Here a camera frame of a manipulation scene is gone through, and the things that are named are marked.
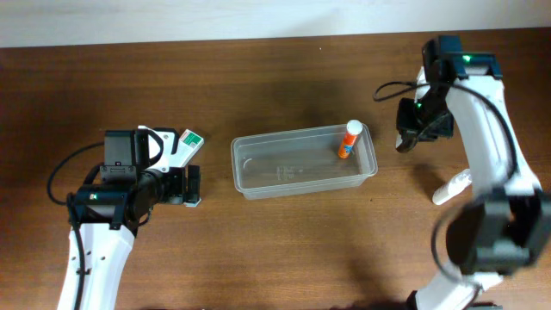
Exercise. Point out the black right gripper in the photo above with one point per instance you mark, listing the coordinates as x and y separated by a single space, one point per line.
424 127

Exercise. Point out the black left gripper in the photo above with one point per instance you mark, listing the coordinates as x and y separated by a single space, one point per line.
192 184

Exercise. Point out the white squeeze tube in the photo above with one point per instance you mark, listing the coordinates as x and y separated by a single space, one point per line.
452 188

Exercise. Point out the orange white-capped tube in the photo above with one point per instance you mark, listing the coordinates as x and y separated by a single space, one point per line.
353 130

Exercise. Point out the clear plastic container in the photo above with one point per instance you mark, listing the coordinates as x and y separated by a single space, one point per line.
300 162

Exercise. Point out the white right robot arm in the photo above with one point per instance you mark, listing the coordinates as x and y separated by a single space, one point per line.
507 224

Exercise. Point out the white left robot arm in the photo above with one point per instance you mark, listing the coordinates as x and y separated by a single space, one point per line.
105 219

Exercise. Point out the white green medicine box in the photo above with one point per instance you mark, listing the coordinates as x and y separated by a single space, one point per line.
187 145

